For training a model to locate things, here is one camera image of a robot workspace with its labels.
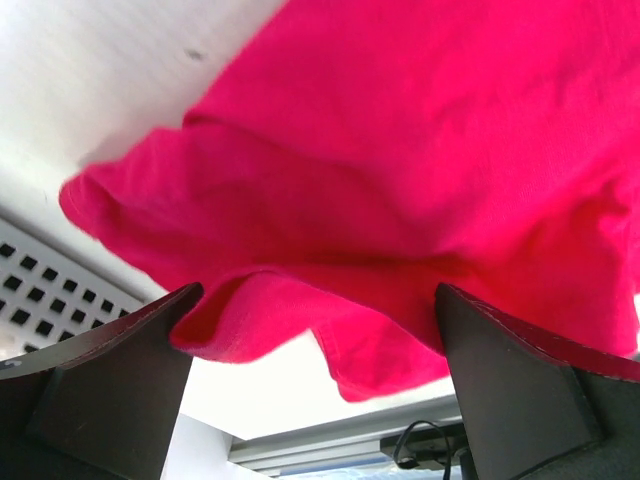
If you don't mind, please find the white plastic laundry basket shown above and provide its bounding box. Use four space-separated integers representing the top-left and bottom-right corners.
1 206 163 360

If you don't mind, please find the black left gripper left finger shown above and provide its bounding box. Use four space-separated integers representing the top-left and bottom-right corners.
1 283 203 479

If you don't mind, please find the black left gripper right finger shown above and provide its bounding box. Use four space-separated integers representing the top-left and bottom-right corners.
435 284 639 479

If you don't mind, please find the magenta t-shirt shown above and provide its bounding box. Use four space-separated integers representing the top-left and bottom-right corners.
59 1 639 402

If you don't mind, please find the aluminium front rail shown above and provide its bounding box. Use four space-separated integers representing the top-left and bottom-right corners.
229 397 461 477

